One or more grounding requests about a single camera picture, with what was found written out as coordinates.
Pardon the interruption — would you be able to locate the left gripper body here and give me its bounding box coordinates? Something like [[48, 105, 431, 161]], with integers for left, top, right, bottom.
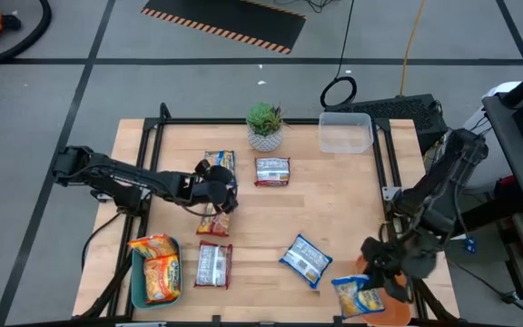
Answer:
[[192, 158, 240, 214]]

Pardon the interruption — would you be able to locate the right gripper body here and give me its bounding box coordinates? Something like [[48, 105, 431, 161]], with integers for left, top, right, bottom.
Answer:
[[361, 236, 439, 304]]

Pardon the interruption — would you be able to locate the blue soy sauce ramen pack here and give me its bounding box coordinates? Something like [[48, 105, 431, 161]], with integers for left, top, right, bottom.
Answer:
[[203, 149, 238, 185], [331, 273, 387, 321], [278, 233, 334, 291]]

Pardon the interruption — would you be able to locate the red roast beef ramen pack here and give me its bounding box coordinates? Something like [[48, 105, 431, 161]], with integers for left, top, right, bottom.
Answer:
[[195, 202, 232, 238], [253, 156, 291, 188], [193, 240, 234, 291]]

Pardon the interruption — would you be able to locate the orange chicken ramen pack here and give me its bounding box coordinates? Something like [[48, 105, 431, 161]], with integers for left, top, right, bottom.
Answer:
[[127, 233, 180, 260], [142, 253, 183, 305]]

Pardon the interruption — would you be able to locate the orange plastic bin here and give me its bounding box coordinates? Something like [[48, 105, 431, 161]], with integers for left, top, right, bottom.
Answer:
[[354, 253, 412, 327]]

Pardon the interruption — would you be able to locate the potted succulent patterned pot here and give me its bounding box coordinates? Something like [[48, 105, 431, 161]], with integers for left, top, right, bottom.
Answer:
[[245, 102, 286, 154]]

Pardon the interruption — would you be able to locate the teal plastic bin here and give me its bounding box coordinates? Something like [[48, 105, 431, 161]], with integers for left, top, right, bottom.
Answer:
[[129, 235, 184, 311]]

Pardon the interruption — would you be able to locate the clear plastic bin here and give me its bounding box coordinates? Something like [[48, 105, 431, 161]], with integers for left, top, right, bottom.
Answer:
[[318, 112, 375, 154]]

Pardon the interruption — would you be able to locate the black computer case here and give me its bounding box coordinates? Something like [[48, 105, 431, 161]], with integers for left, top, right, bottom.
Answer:
[[323, 94, 449, 154]]

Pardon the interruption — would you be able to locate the black striped floor mat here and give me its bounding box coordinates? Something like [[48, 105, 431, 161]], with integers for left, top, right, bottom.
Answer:
[[141, 0, 308, 55]]

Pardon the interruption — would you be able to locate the black aluminium table frame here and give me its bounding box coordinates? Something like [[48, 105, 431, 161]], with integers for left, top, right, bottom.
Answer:
[[74, 102, 460, 327]]

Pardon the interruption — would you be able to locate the black floor power cable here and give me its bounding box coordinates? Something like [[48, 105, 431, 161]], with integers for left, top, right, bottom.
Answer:
[[447, 258, 523, 323]]

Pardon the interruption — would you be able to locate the black coiled floor cable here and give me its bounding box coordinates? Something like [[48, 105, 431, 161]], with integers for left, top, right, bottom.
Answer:
[[319, 0, 359, 109]]

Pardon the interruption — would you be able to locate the yellow cable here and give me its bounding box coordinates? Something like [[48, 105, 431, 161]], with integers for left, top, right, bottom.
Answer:
[[400, 0, 428, 96]]

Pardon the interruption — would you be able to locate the black vacuum hose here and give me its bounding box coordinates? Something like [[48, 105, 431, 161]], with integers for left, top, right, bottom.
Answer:
[[0, 0, 53, 69]]

